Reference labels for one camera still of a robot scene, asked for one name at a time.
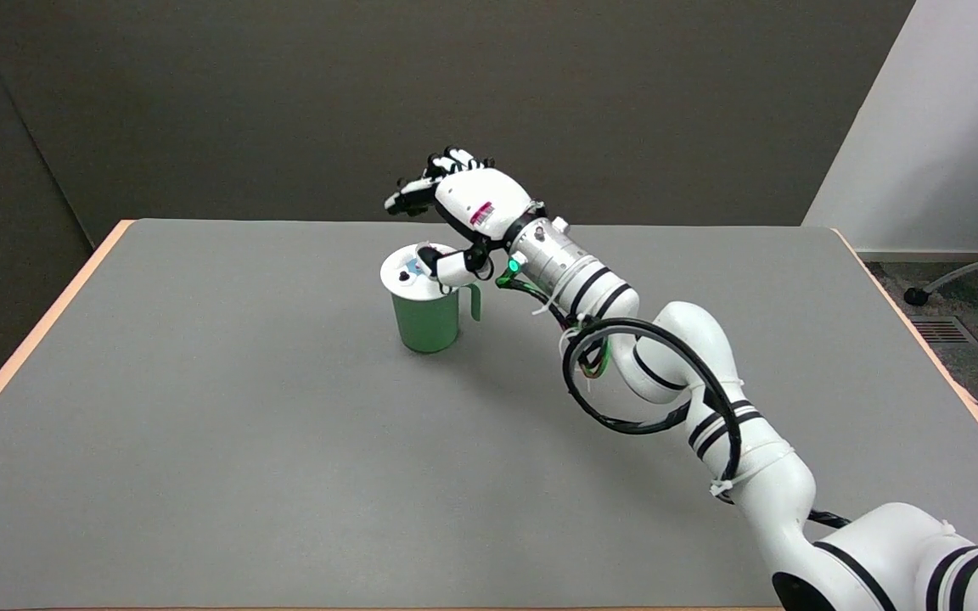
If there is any floor vent grille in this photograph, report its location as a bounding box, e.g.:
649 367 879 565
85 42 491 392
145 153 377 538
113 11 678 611
911 316 978 350

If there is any grey hose with black end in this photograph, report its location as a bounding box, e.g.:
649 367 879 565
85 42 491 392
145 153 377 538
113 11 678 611
904 253 978 307

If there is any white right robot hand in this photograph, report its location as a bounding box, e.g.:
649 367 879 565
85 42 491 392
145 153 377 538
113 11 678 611
384 146 546 289

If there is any green cup with handle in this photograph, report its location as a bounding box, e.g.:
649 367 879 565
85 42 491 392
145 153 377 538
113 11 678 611
391 283 483 355

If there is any white cup lid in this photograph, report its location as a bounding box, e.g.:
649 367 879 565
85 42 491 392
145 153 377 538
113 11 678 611
379 243 461 300

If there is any black looping robot cable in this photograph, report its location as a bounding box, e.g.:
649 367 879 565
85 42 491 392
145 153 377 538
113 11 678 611
562 317 855 530

